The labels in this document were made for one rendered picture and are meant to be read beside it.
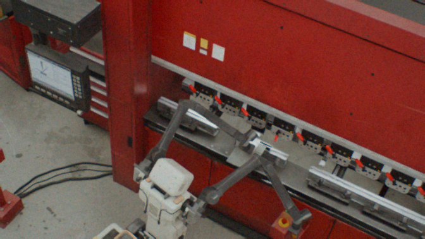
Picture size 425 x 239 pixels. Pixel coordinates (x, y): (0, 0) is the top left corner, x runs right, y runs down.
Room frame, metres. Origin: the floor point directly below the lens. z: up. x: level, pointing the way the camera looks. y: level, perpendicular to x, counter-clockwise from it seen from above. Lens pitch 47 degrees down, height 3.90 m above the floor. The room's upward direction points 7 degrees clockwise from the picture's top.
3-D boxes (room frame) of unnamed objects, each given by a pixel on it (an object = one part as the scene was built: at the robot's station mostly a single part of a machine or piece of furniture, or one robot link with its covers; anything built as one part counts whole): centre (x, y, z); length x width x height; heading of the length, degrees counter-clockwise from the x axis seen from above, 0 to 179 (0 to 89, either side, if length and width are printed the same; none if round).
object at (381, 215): (2.13, -1.24, 0.89); 0.30 x 0.05 x 0.03; 66
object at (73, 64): (2.56, 0.99, 1.42); 0.45 x 0.12 x 0.36; 67
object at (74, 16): (2.66, 1.00, 1.53); 0.51 x 0.25 x 0.85; 67
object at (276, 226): (2.06, -0.62, 0.75); 0.20 x 0.16 x 0.18; 58
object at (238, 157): (2.45, -0.28, 1.00); 0.26 x 0.18 x 0.01; 156
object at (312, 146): (2.43, -0.68, 1.26); 0.15 x 0.09 x 0.17; 66
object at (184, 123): (2.78, 0.23, 0.89); 0.30 x 0.05 x 0.03; 66
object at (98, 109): (3.51, 0.89, 0.50); 0.50 x 0.50 x 1.00; 66
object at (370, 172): (2.27, -1.05, 1.26); 0.15 x 0.09 x 0.17; 66
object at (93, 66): (2.86, 0.96, 1.17); 0.40 x 0.24 x 0.07; 66
